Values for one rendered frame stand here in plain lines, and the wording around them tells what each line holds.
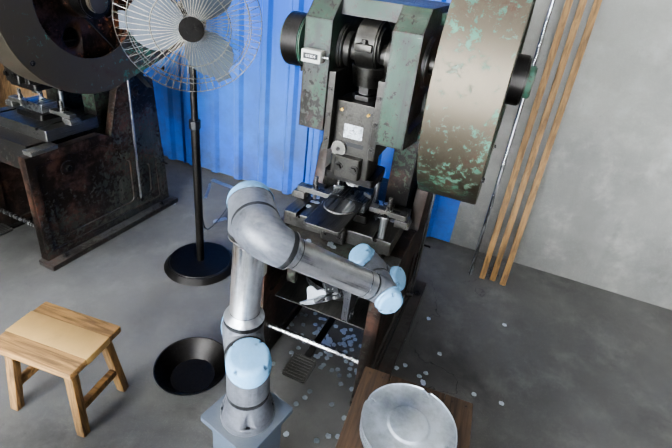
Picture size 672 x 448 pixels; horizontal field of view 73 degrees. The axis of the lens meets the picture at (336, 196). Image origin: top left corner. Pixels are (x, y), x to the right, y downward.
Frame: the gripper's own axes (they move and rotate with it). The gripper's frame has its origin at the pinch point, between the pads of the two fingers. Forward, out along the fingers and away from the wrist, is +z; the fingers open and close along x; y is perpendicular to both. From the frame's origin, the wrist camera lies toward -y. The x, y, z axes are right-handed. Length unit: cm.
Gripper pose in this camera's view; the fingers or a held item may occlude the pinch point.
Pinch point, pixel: (313, 295)
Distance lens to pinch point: 158.5
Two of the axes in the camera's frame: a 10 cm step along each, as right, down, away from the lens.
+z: -7.9, 2.2, 5.8
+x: -5.3, 2.2, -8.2
